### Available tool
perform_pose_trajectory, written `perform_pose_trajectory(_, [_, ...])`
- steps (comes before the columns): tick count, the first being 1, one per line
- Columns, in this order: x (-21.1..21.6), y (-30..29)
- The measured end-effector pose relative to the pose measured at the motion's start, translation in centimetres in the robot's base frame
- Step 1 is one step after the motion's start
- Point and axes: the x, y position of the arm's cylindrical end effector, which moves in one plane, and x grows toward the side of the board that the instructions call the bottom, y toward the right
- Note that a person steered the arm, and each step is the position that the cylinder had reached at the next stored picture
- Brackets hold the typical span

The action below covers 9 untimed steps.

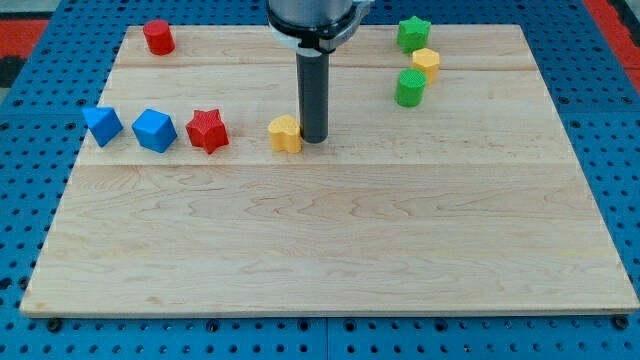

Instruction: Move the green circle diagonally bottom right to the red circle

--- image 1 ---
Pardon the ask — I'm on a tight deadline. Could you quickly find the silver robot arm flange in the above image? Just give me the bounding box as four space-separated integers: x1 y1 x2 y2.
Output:
266 0 374 57

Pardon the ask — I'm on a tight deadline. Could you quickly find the blue cube block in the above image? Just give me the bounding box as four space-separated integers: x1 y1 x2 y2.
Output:
132 109 177 153

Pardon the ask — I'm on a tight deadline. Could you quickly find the light wooden board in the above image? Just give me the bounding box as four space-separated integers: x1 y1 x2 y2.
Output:
21 25 639 319

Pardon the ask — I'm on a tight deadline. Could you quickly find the green star block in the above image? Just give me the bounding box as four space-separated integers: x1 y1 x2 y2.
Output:
397 16 431 53

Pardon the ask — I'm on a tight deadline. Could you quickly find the yellow heart block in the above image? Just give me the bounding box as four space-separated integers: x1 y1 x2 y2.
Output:
267 114 302 154

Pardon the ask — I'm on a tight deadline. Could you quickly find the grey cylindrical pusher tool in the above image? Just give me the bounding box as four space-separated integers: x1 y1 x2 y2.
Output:
296 54 329 144

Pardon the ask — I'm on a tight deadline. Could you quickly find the red star block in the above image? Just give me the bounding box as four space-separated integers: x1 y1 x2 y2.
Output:
185 109 229 154

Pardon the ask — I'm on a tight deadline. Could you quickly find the yellow hexagon block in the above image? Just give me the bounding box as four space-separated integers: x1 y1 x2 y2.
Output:
411 48 440 85

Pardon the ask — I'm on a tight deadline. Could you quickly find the red cylinder block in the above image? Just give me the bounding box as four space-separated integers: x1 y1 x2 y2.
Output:
143 19 175 56

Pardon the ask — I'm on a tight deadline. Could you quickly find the blue triangle block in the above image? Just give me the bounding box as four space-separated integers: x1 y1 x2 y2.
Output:
82 107 123 147

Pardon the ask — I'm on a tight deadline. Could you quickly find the green cylinder block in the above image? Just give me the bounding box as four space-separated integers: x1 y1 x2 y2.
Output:
394 68 427 107

